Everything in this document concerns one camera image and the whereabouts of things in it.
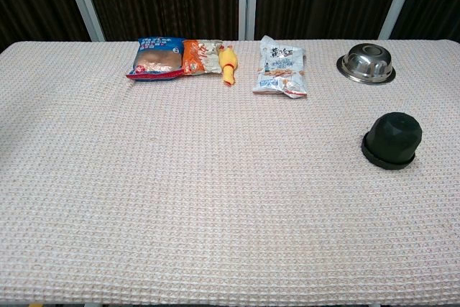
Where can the black dice tray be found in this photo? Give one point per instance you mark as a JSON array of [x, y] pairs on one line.
[[371, 157]]

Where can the black dice cup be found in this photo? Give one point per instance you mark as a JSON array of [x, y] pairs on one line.
[[393, 132]]

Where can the pink waffle tablecloth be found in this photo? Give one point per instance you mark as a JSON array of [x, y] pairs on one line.
[[197, 184]]

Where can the yellow rubber chicken toy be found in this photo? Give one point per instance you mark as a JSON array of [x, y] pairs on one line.
[[228, 64]]

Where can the white snack bag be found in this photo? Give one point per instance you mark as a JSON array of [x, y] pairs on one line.
[[280, 69]]

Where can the orange snack bag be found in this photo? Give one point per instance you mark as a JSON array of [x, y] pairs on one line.
[[197, 59]]

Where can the blue snack bag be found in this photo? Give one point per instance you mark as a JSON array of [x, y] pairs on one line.
[[156, 59]]

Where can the stainless steel bowl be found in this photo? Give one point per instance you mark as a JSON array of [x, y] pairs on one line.
[[366, 62]]

